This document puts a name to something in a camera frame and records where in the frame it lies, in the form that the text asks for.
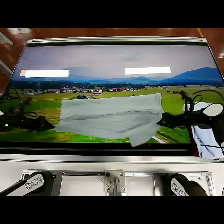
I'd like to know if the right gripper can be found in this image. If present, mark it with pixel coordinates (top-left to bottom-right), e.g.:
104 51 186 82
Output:
157 111 191 130

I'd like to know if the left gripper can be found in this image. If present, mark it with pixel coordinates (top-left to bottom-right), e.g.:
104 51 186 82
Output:
20 115 56 132

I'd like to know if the grey shirt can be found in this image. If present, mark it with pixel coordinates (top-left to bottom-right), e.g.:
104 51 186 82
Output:
54 92 165 148

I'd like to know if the red garment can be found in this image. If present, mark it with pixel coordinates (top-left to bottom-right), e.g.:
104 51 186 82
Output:
190 132 201 158

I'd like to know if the white garment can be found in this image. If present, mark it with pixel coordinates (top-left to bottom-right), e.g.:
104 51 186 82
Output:
192 125 224 160

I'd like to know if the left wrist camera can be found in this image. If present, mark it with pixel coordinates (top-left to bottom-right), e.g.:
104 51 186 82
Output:
17 97 33 117

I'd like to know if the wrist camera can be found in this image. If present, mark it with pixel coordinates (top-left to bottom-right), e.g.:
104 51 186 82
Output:
17 97 33 117
179 89 195 113

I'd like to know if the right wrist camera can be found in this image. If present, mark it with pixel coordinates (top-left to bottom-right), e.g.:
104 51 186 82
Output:
179 89 195 113

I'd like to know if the black cable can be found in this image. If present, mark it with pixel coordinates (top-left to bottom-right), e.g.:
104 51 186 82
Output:
191 87 224 105

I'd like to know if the silver frame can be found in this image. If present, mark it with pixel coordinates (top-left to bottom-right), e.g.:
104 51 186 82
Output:
0 153 224 197

